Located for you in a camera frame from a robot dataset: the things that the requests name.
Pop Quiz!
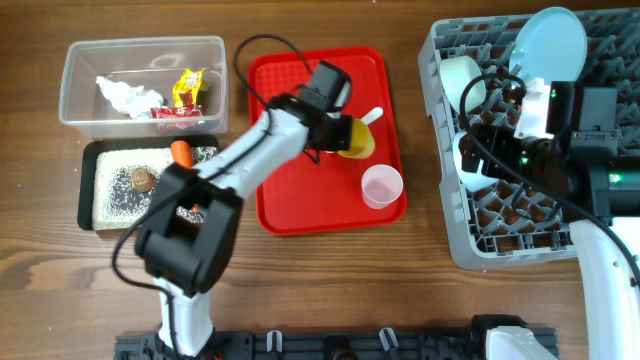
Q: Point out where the white plastic spoon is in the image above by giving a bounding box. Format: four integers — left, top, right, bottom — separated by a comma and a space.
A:
361, 107, 384, 126

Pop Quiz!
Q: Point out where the white tissue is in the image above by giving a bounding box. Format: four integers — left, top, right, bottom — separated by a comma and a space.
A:
96, 76, 165, 119

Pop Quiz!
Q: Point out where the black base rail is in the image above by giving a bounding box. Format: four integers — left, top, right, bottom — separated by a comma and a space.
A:
113, 324, 559, 360

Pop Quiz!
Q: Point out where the light blue plate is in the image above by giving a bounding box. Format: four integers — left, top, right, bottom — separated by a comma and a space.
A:
509, 7, 587, 84

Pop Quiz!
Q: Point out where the brown food lump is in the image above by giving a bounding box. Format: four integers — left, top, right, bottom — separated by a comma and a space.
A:
131, 168, 155, 193

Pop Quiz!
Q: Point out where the red plastic tray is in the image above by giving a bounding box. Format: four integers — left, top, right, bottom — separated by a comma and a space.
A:
256, 46, 407, 236

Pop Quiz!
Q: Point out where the orange carrot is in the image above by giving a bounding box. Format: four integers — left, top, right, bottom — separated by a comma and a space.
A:
170, 139, 201, 215

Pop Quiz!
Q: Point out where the yellow plastic cup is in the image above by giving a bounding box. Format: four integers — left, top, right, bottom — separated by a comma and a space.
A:
337, 118, 375, 159

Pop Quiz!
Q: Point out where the yellow snack wrapper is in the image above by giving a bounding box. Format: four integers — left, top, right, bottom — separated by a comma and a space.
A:
172, 69, 204, 107

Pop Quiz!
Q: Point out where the red snack wrapper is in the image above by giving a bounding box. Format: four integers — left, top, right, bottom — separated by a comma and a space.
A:
151, 105, 203, 133

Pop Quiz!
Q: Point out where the pink plastic cup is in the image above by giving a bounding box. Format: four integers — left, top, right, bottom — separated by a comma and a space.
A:
361, 164, 404, 209

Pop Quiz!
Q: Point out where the clear plastic bin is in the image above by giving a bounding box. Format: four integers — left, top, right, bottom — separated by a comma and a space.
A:
59, 36, 230, 138

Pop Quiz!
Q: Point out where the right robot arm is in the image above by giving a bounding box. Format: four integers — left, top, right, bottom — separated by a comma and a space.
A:
462, 82, 639, 359

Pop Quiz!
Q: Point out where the grey dishwasher rack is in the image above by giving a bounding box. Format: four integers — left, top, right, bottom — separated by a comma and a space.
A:
418, 8, 639, 270

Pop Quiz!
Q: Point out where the black waste tray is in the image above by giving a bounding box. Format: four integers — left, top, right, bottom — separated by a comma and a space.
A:
77, 134, 219, 231

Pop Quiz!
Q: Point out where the blue bowl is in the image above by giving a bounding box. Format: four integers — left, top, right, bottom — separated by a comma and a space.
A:
453, 131, 498, 193

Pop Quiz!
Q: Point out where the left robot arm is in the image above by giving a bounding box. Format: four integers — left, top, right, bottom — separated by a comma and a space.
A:
134, 94, 354, 359

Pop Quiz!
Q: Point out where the green bowl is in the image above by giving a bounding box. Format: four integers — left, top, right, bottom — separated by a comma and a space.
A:
440, 56, 487, 114

